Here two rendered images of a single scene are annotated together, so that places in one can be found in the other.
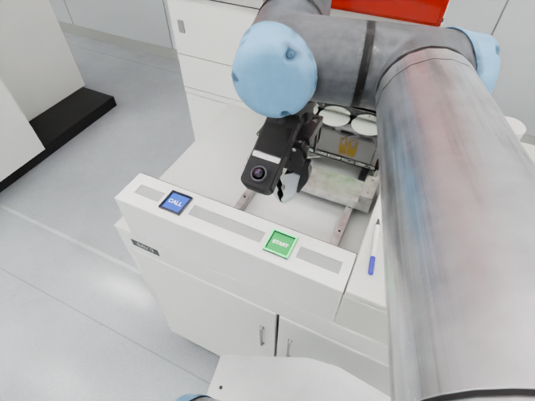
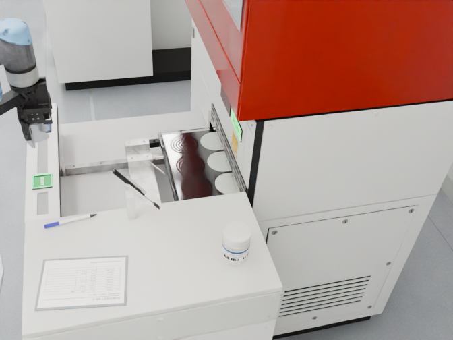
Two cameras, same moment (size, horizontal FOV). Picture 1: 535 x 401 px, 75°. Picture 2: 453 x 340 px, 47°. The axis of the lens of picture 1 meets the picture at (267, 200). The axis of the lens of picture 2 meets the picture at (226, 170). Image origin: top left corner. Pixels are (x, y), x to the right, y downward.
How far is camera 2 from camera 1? 1.28 m
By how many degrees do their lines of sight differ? 33
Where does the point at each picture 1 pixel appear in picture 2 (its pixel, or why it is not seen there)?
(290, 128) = (13, 96)
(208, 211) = (47, 143)
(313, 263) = (38, 202)
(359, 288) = (30, 227)
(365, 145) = (202, 191)
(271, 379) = not seen: outside the picture
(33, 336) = (13, 187)
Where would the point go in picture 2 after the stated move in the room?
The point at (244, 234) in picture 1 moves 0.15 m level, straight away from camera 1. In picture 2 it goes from (40, 165) to (82, 144)
